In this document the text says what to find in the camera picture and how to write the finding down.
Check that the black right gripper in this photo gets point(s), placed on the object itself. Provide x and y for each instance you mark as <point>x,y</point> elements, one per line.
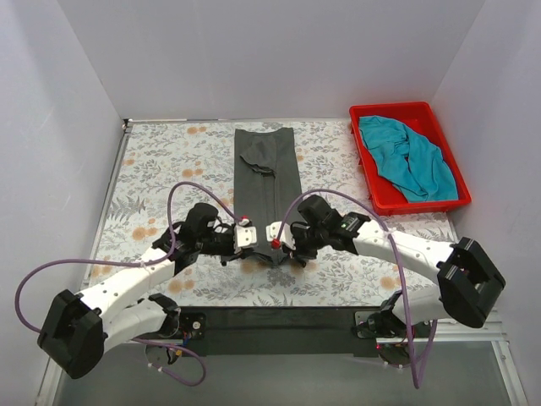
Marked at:
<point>293,252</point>

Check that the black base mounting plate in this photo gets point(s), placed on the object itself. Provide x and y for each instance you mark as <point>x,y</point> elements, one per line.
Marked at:
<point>280,330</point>

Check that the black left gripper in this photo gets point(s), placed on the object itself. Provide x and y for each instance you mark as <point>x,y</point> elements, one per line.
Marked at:
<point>231,251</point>

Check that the teal t shirt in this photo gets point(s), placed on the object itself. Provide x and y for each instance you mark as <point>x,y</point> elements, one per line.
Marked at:
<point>415,166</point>

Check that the dark grey t shirt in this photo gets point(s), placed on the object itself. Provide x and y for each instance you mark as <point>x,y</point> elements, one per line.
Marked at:
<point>266,181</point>

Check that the aluminium frame rail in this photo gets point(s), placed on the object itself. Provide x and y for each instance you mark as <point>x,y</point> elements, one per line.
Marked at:
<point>465,367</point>

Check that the red plastic bin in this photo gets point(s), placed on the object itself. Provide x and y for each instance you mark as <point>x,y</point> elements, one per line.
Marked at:
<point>418,116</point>

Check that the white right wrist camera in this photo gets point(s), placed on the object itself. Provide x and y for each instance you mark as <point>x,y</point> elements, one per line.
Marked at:
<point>279,235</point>

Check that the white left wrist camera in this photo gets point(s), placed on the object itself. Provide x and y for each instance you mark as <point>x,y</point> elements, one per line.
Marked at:
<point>244,237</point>

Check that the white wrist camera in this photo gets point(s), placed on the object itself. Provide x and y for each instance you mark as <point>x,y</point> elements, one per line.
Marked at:
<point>279,235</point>
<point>244,237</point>

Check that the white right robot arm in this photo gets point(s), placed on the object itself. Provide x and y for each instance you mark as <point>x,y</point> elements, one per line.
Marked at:
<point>465,283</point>

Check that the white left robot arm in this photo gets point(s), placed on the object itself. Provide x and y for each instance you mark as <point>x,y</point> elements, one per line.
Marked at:
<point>80,328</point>

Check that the floral patterned table mat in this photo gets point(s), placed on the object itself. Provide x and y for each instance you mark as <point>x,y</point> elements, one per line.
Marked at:
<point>176,165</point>

